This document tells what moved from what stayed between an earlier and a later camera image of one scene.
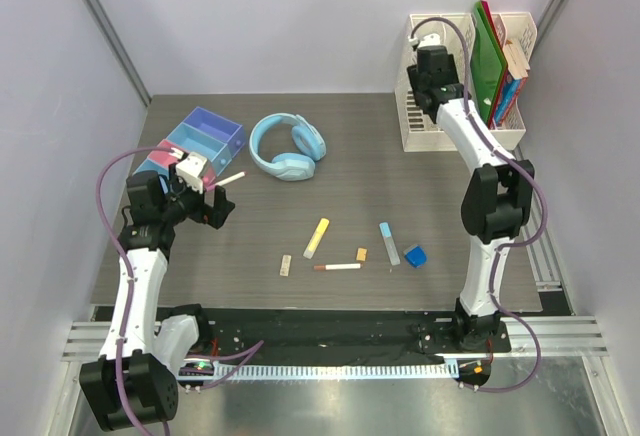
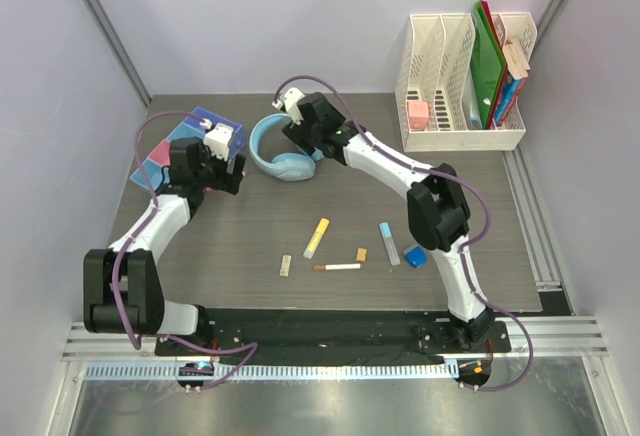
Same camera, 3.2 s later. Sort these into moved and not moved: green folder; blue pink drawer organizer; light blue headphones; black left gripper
Moved: black left gripper
Not moved: green folder; blue pink drawer organizer; light blue headphones
